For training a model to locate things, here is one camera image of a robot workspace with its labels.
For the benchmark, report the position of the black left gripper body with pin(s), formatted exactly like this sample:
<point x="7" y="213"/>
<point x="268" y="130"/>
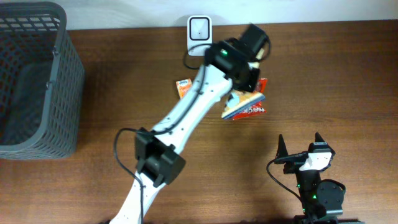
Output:
<point x="252" y="73"/>

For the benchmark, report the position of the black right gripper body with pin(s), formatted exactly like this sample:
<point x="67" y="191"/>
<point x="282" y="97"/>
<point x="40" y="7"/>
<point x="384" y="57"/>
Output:
<point x="293" y="167"/>

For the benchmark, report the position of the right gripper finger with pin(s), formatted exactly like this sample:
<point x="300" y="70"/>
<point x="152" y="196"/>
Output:
<point x="318" y="138"/>
<point x="281" y="149"/>

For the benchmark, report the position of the red Hacks candy bag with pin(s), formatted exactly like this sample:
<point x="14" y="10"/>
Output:
<point x="256" y="108"/>

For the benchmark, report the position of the orange tissue pack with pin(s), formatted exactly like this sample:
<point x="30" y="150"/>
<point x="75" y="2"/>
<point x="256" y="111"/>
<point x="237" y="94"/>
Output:
<point x="183" y="86"/>

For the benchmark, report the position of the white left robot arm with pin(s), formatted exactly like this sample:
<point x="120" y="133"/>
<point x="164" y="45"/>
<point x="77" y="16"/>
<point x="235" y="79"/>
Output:
<point x="230" y="64"/>

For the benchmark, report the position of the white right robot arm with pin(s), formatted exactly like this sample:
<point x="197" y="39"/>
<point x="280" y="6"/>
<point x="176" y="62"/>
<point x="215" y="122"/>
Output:
<point x="321" y="200"/>

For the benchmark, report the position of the white barcode scanner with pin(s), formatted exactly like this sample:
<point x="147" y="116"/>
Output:
<point x="199" y="34"/>

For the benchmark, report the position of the dark grey plastic basket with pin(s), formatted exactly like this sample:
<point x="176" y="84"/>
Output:
<point x="42" y="80"/>

